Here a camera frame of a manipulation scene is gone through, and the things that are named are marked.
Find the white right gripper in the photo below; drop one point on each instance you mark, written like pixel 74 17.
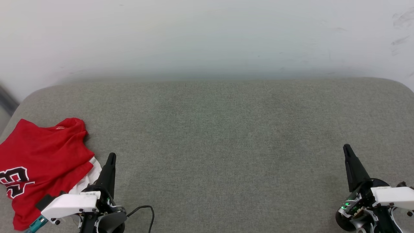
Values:
pixel 393 197

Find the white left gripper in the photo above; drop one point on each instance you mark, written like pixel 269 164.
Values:
pixel 69 204

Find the red Bulls basketball jersey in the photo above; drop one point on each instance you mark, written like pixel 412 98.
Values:
pixel 42 152

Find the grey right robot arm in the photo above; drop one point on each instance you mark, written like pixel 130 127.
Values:
pixel 359 225

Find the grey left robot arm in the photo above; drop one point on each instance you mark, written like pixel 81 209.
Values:
pixel 111 223

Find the grey fabric sofa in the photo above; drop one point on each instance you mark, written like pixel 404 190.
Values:
pixel 210 145

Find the dark wall baseboard strip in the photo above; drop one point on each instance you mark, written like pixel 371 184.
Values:
pixel 6 97

